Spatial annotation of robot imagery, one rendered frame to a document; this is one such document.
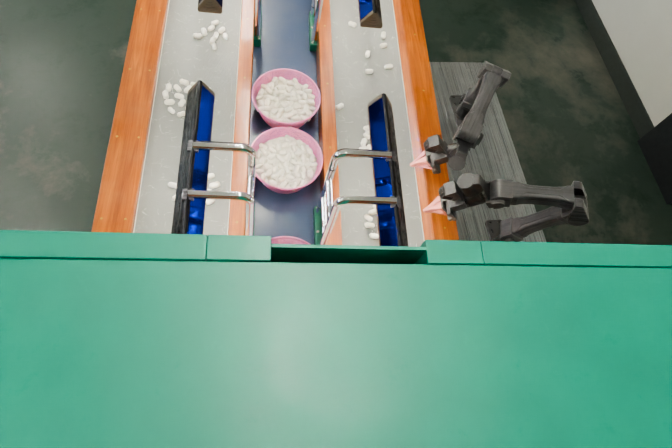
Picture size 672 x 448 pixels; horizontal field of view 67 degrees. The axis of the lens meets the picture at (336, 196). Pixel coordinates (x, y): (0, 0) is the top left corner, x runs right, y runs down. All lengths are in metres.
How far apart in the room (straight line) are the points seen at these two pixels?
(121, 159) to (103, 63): 1.38
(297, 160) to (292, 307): 1.36
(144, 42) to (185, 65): 0.18
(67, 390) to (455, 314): 0.40
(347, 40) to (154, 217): 1.11
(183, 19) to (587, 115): 2.52
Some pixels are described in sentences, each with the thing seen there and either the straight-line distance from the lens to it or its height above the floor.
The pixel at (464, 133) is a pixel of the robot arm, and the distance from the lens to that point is 1.77.
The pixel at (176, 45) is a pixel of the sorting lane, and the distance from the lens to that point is 2.19.
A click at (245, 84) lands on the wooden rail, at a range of 2.02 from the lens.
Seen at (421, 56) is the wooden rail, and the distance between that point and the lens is 2.27.
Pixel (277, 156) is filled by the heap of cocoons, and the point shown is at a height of 0.73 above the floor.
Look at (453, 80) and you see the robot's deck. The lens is 2.37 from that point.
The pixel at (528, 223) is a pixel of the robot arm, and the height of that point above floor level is 0.89.
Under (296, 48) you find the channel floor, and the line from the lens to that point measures 2.28.
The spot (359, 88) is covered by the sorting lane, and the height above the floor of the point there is 0.74.
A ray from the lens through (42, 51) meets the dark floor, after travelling 3.31.
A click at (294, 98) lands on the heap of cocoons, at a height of 0.74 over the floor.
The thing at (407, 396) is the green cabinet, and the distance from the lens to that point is 0.56.
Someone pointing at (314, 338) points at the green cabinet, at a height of 1.79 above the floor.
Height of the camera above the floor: 2.32
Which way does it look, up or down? 61 degrees down
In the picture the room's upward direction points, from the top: 19 degrees clockwise
